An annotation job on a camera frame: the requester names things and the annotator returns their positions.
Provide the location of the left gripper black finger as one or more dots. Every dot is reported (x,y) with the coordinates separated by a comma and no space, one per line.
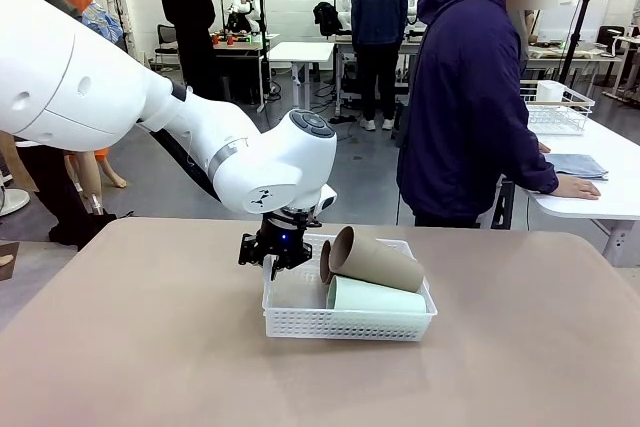
(297,254)
(250,249)

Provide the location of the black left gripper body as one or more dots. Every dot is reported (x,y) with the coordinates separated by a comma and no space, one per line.
(282,232)

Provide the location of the white perforated plastic basket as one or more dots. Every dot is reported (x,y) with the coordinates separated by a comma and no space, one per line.
(345,324)

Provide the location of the pale green cup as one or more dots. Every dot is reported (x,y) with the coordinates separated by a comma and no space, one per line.
(380,299)

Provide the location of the blue grey cloth towel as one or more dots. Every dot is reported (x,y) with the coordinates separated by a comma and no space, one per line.
(577,166)

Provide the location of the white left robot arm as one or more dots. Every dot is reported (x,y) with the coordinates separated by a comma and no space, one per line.
(100,87)

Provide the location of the person's left hand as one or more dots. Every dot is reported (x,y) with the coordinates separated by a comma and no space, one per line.
(544,148)

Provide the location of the person's right hand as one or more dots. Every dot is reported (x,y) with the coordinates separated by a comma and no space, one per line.
(577,189)

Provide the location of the white standing desk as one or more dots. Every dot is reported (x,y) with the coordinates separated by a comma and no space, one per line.
(300,52)

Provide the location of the person in grey vest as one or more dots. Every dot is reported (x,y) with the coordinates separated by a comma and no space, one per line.
(55,197)

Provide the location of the black backpack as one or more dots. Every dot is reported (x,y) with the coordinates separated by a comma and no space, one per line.
(327,17)

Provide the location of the seated person in black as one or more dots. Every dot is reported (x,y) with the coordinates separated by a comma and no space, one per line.
(236,14)

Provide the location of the person in purple hoodie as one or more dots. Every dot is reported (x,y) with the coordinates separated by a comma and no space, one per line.
(465,97)

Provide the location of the person in black clothes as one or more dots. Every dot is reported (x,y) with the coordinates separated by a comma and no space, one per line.
(192,22)

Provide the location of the black mesh chair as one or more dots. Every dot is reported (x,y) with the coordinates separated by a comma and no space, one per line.
(167,34)

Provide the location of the person in blue jacket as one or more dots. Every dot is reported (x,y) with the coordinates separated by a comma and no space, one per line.
(379,17)

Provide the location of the white fan base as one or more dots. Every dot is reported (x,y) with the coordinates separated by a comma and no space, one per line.
(12,199)

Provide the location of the white box in rack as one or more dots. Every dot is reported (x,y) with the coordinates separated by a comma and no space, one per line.
(550,90)

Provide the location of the person in grey shirt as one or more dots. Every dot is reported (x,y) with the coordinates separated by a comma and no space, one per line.
(526,32)

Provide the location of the white side table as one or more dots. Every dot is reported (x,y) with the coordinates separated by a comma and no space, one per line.
(615,202)

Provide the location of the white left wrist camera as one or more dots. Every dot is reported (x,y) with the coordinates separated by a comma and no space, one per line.
(327,197)

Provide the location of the black camera tripod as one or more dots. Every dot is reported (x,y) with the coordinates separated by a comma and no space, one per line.
(575,37)

